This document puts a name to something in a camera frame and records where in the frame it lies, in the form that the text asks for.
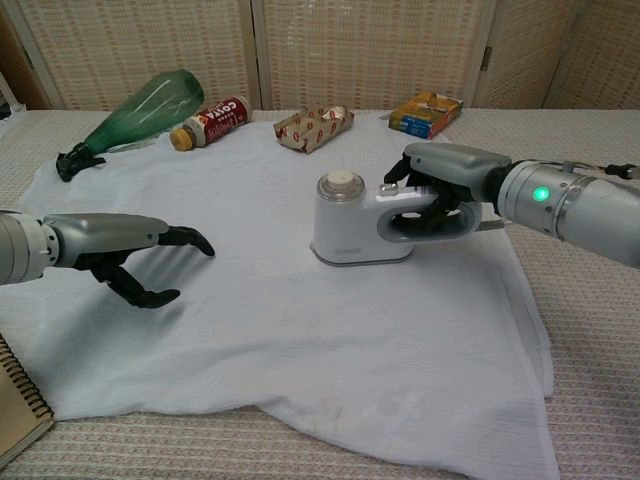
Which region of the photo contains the white cloth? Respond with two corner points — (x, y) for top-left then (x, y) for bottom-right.
(0, 119), (560, 480)

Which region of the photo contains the yellow blue carton box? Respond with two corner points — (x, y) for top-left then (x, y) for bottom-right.
(388, 91), (464, 141)

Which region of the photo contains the green spray bottle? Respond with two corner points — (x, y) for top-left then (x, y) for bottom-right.
(54, 69), (206, 182)

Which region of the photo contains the white handheld steam iron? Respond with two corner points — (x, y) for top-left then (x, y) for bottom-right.
(308, 170), (482, 266)

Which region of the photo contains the beige woven tablecloth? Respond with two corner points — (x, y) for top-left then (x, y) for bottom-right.
(0, 106), (640, 480)

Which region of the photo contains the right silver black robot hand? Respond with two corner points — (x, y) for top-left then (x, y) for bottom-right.
(383, 142), (514, 234)

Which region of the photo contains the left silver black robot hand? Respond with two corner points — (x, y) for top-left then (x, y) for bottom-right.
(42, 213), (216, 309)

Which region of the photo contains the brown spiral notebook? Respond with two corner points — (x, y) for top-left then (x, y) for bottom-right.
(0, 332), (55, 469)

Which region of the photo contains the red Costa coffee bottle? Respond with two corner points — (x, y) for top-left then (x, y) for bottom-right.
(169, 96), (251, 152)

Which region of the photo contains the woven folding screen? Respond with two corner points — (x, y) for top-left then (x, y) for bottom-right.
(0, 0), (640, 112)

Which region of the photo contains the brown red-print snack package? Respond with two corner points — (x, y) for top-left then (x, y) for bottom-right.
(272, 102), (356, 155)

